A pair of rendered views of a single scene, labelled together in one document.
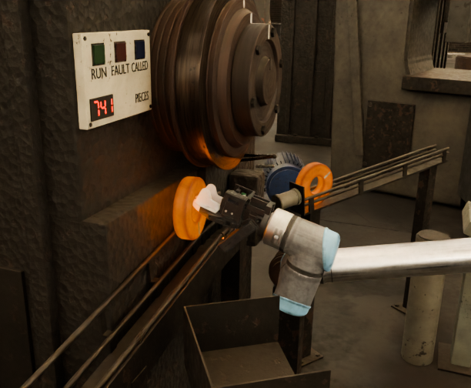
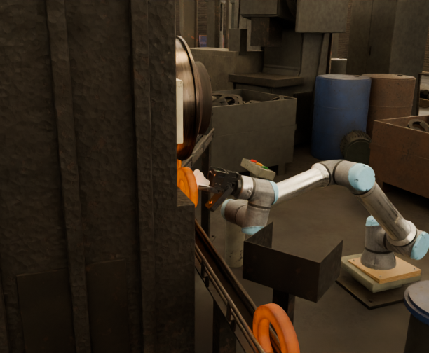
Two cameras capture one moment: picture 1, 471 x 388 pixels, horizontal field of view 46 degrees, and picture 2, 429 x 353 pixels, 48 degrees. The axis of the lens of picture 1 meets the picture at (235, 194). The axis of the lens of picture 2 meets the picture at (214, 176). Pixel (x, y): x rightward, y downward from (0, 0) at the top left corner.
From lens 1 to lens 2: 1.12 m
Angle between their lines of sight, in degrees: 39
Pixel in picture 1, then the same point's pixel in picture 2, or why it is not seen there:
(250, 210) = (228, 179)
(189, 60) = (188, 90)
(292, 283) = (260, 216)
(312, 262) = (268, 200)
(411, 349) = (234, 258)
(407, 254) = (288, 186)
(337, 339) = not seen: hidden behind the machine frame
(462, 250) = (309, 177)
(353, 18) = not seen: hidden behind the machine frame
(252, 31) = (200, 68)
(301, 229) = (260, 183)
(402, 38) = not seen: hidden behind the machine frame
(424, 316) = (240, 234)
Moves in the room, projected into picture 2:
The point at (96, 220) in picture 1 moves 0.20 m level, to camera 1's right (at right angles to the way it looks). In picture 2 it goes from (184, 203) to (233, 190)
